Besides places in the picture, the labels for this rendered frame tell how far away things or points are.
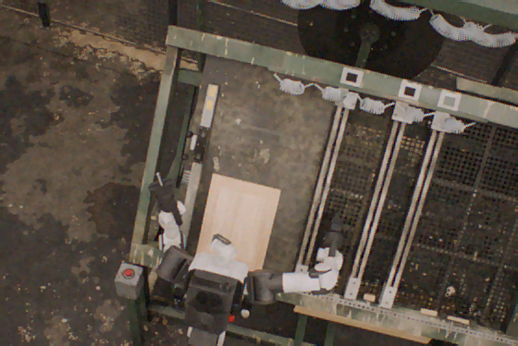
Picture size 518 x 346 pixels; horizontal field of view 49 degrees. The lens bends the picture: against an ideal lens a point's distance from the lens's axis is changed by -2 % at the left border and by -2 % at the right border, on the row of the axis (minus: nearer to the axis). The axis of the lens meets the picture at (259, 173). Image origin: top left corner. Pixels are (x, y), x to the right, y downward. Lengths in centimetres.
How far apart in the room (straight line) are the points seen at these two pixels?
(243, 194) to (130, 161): 190
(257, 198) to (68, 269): 173
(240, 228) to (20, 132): 260
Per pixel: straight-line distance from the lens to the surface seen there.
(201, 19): 347
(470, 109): 298
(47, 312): 417
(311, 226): 306
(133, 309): 346
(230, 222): 314
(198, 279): 259
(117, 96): 535
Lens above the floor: 368
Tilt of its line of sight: 51 degrees down
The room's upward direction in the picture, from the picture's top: 10 degrees clockwise
